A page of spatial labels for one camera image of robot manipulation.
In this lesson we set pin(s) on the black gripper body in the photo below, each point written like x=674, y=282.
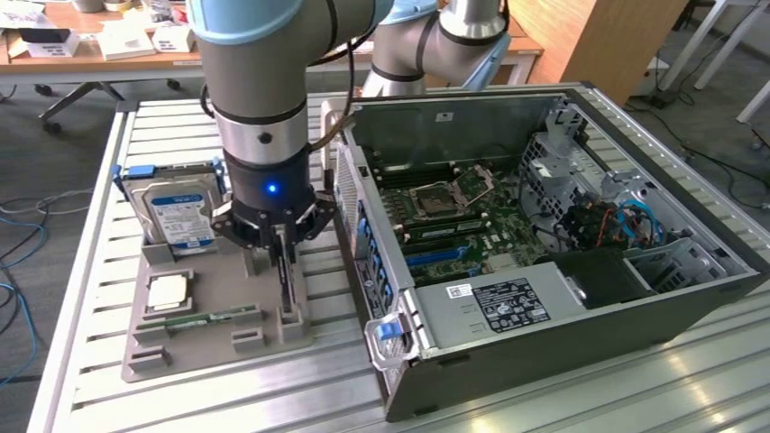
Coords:
x=267, y=180

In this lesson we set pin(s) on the low-profile graphics card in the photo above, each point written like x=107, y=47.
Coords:
x=287, y=288

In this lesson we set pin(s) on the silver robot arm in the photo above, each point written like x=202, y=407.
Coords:
x=252, y=67

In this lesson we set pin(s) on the hard disk blue carrier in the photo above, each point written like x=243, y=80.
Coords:
x=174, y=216

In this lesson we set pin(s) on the grey parts rack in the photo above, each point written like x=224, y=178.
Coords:
x=228, y=293

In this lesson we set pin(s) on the silver CPU chip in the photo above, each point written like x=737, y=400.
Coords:
x=167, y=294

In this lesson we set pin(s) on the CPU socket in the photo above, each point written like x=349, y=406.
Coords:
x=434, y=200

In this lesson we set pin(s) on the blue expansion slot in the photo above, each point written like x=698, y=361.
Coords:
x=435, y=256

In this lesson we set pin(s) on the metal socket cover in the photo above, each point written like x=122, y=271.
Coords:
x=475, y=177

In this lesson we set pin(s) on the wooden office desk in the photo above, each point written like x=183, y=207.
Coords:
x=72, y=65
x=331, y=58

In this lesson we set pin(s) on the grey power supply unit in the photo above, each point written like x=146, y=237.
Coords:
x=451, y=315

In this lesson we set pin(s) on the green motherboard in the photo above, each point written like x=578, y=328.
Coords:
x=511, y=234

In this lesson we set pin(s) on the white labelled box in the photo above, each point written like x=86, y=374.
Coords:
x=171, y=43

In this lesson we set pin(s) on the black chair base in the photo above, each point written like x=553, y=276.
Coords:
x=78, y=92

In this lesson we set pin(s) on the white open box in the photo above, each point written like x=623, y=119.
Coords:
x=126, y=45

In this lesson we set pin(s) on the perforated metal disk bay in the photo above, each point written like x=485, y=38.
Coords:
x=545, y=153

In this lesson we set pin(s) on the black and white box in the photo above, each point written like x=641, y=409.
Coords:
x=51, y=47

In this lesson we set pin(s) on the grey cup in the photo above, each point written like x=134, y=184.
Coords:
x=88, y=5

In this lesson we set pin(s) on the black open PC case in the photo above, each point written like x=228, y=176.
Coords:
x=541, y=361

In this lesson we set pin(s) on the silver sheet-metal disk bay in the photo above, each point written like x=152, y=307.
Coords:
x=679, y=261

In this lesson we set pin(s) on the wooden cabinet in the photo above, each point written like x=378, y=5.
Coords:
x=602, y=40

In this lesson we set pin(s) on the white desk frame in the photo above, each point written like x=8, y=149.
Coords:
x=693, y=45

